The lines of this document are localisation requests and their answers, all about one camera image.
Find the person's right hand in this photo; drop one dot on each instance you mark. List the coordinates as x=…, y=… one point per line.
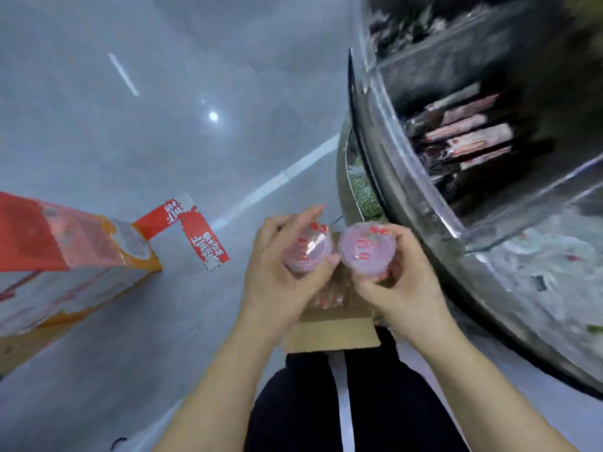
x=410, y=296

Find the person's left hand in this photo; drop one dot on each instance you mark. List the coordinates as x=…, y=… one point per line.
x=271, y=282

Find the person's left thumb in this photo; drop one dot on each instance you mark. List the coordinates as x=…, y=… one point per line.
x=321, y=272

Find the person's right thumb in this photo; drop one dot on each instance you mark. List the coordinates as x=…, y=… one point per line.
x=370, y=289

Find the pink yogurt cup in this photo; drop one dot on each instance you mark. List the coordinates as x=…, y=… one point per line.
x=327, y=300
x=311, y=247
x=367, y=249

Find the person's left forearm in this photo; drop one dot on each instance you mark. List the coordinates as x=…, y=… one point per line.
x=226, y=395

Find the person's right forearm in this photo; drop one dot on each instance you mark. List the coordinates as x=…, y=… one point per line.
x=480, y=400

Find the brown cardboard box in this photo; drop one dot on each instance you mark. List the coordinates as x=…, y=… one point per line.
x=334, y=331

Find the green vegetable packet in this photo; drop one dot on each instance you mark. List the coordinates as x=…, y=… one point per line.
x=365, y=192

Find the black trousers with white stripe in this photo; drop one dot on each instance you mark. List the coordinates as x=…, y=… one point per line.
x=377, y=404

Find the refrigerated display case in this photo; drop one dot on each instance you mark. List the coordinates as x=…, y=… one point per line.
x=424, y=183

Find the pile of white packets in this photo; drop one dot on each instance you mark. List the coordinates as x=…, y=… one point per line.
x=541, y=268

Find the stack of pink flat packets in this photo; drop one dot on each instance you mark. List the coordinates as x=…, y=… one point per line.
x=464, y=134

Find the red and white carton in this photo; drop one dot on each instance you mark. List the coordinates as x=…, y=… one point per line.
x=70, y=258

